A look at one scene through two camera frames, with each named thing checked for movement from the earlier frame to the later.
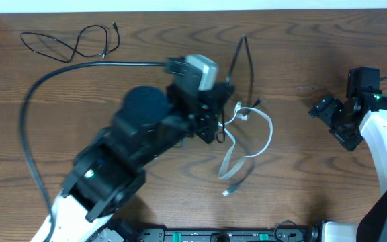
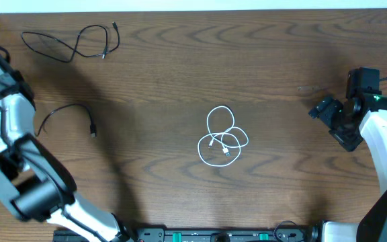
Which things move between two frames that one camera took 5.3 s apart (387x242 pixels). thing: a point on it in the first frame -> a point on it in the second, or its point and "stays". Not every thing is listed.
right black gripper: x=349 y=140 stays
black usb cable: x=43 y=54 stays
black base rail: x=284 y=232 stays
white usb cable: x=238 y=106 -> x=218 y=134
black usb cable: x=252 y=101 -> x=93 y=129
